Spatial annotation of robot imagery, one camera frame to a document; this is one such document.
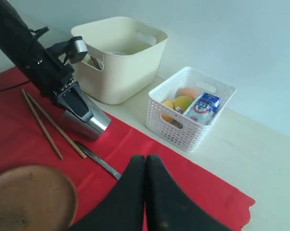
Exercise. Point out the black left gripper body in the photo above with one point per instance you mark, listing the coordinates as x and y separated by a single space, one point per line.
48 74

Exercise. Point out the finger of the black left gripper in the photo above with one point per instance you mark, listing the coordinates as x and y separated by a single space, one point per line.
72 99

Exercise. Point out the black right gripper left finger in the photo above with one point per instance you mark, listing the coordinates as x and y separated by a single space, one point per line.
123 207

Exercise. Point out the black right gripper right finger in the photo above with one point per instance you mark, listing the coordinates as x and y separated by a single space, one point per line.
168 207

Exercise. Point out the steel cup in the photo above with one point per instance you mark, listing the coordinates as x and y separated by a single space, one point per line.
94 128

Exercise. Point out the blue white milk carton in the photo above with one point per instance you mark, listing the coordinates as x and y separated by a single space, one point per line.
203 109

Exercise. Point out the pale green ceramic bowl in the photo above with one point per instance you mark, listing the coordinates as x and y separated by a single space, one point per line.
120 53

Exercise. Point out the brown egg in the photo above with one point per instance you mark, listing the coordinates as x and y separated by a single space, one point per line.
189 92

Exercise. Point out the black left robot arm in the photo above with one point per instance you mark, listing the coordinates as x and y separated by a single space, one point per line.
16 36

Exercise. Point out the wooden chopstick upper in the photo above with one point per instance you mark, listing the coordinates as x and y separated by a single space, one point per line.
69 140

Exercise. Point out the wooden chopstick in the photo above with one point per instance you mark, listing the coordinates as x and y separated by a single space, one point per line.
41 124
69 140

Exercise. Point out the wooden chopstick lower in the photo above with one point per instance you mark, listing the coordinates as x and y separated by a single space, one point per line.
41 124

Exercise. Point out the red tablecloth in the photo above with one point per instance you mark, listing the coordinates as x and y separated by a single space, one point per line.
22 142

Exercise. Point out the steel table knife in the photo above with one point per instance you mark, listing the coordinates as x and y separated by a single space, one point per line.
99 160

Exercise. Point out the cream plastic tub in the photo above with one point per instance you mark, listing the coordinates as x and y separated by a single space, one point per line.
112 79

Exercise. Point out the white perforated plastic basket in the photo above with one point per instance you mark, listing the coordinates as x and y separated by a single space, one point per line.
173 126

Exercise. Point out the brown wooden plate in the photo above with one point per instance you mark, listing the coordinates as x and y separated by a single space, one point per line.
36 198

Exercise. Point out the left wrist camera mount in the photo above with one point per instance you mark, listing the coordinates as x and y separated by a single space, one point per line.
74 49

